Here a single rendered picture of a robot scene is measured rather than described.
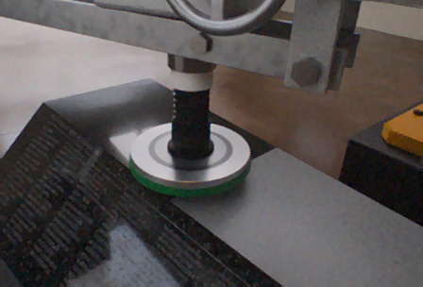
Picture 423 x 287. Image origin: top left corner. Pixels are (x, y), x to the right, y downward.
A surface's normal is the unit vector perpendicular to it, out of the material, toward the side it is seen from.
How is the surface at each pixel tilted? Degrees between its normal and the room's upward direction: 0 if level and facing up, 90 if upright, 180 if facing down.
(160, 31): 90
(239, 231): 0
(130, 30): 90
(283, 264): 0
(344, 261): 0
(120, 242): 45
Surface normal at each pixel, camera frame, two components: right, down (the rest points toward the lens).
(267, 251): 0.04, -0.89
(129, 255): -0.47, -0.44
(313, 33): -0.47, 0.38
